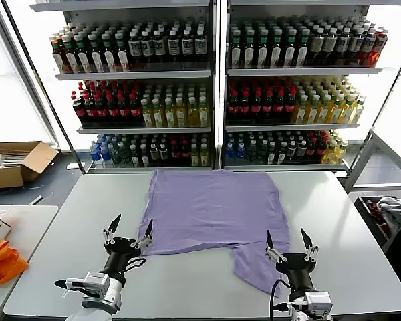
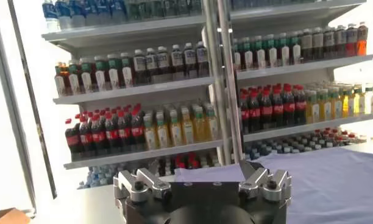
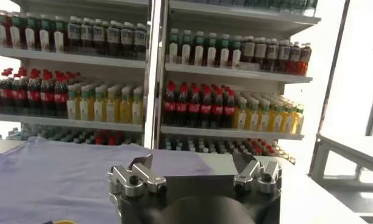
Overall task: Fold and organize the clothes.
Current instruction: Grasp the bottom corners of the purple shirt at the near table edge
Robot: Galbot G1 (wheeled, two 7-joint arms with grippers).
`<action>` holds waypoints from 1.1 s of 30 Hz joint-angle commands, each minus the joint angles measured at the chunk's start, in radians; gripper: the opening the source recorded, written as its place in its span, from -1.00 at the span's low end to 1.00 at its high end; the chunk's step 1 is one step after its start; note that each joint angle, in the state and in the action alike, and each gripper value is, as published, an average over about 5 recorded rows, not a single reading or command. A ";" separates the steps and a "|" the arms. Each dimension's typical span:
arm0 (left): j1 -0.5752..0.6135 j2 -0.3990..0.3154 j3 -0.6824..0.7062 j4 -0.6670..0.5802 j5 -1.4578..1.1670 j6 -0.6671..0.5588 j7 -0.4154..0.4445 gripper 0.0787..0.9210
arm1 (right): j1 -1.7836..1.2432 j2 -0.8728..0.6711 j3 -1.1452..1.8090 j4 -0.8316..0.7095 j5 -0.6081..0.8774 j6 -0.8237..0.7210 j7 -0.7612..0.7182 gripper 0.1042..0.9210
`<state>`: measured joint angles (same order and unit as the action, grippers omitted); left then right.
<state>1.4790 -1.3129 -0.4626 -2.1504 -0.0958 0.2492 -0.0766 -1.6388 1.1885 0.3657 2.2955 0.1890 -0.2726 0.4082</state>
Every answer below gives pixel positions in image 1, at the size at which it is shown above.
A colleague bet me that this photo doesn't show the grey window frame bar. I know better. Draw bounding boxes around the grey window frame bar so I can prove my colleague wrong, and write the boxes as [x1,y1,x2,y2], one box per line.
[0,0,61,151]

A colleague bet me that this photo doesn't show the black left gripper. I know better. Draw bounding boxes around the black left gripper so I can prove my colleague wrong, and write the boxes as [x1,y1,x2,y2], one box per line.
[100,213,154,278]

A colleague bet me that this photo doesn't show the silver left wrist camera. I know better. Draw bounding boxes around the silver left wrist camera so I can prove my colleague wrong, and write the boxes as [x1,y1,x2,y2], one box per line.
[83,271,112,299]

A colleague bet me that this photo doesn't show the pale packing strips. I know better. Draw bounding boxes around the pale packing strips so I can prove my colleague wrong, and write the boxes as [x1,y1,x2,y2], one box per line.
[0,150,29,168]

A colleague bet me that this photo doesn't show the purple T-shirt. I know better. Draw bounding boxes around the purple T-shirt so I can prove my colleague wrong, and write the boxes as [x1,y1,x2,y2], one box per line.
[137,169,291,298]

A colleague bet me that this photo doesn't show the grey metal shelving unit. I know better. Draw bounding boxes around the grey metal shelving unit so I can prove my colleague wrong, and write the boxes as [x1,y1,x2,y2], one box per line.
[29,0,221,175]
[220,0,401,173]

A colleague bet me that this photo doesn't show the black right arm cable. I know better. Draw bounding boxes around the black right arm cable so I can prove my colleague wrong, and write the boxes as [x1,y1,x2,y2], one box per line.
[269,279,292,321]

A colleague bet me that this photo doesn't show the red drink bottle blue label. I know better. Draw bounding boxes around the red drink bottle blue label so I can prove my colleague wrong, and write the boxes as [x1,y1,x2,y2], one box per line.
[374,28,389,66]
[362,27,377,66]

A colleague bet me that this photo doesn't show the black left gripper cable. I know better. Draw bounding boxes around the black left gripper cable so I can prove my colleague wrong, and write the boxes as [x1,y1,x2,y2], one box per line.
[125,256,147,272]

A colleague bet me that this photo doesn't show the cola bottle red cap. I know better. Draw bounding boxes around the cola bottle red cap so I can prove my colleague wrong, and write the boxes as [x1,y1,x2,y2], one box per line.
[94,93,108,124]
[285,88,297,118]
[181,140,192,167]
[106,92,120,124]
[83,93,97,124]
[251,89,263,118]
[263,88,275,118]
[227,89,240,118]
[118,92,131,124]
[170,140,182,167]
[239,89,251,118]
[129,92,143,124]
[72,95,87,125]
[273,88,286,118]

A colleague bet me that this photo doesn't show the yellow juice bottle white cap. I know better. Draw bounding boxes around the yellow juice bottle white cap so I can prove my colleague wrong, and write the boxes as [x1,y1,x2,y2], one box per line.
[321,140,338,165]
[333,140,349,164]

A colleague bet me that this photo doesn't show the dark drink bottle beige label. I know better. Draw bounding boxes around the dark drink bottle beige label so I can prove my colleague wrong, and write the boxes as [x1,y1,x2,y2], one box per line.
[323,27,338,66]
[309,27,325,66]

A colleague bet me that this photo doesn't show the open cardboard box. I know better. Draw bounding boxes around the open cardboard box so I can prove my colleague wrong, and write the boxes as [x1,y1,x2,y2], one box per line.
[0,140,59,190]

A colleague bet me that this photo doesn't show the black storage bin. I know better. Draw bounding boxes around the black storage bin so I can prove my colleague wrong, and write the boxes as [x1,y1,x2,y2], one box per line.
[354,195,401,249]

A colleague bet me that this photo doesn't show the yellow juice bottle white label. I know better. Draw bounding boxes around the yellow juice bottle white label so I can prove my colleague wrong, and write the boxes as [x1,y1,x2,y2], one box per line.
[187,96,200,128]
[175,96,187,128]
[164,97,176,128]
[342,95,356,124]
[330,94,345,124]
[307,94,321,125]
[142,98,154,128]
[319,94,333,125]
[152,98,164,128]
[352,96,367,124]
[293,94,310,125]
[198,96,210,128]

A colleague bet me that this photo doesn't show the dark slanted pole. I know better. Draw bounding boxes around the dark slanted pole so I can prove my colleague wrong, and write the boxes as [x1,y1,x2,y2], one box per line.
[0,0,87,175]
[370,39,401,131]

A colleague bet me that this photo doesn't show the red garment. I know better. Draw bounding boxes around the red garment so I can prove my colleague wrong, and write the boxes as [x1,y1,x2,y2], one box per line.
[366,199,392,235]

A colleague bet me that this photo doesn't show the grey metal frame table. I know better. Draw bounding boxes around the grey metal frame table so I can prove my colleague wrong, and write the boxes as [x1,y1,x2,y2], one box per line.
[342,128,401,190]

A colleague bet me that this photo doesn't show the dark tea bottle green label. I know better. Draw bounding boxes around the dark tea bottle green label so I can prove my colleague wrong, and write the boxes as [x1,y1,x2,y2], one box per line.
[296,28,311,68]
[243,29,256,70]
[229,29,243,70]
[74,33,91,74]
[283,28,297,68]
[270,28,284,69]
[88,32,104,73]
[102,31,118,73]
[256,29,270,69]
[61,33,78,74]
[115,31,130,72]

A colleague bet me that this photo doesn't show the orange tea bottle white label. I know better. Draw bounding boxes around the orange tea bottle white label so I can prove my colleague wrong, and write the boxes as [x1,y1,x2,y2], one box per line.
[51,34,66,74]

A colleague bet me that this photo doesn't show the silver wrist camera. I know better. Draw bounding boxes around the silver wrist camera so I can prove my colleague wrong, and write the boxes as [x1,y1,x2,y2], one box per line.
[83,271,112,299]
[303,291,333,314]

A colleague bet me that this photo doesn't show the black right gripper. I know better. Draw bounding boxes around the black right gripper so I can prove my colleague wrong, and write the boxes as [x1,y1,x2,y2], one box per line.
[265,227,319,296]

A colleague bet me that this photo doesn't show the grey white garment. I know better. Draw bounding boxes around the grey white garment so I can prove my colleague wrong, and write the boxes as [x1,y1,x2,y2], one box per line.
[376,196,401,235]

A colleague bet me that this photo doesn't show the dark drink bottle blue label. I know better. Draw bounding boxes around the dark drink bottle blue label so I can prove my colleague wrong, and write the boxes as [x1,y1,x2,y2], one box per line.
[152,29,166,64]
[180,29,194,63]
[167,29,181,63]
[194,28,208,62]
[336,27,352,66]
[140,29,154,64]
[128,30,143,64]
[349,27,364,66]

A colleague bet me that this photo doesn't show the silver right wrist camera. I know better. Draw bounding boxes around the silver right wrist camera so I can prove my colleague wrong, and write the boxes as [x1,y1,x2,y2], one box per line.
[303,291,333,314]

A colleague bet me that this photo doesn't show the orange fabric bag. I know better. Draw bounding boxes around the orange fabric bag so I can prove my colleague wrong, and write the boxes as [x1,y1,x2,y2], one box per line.
[0,239,30,288]

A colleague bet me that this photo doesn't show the black cable with white tag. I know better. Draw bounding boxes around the black cable with white tag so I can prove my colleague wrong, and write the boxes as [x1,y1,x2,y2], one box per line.
[55,279,85,291]

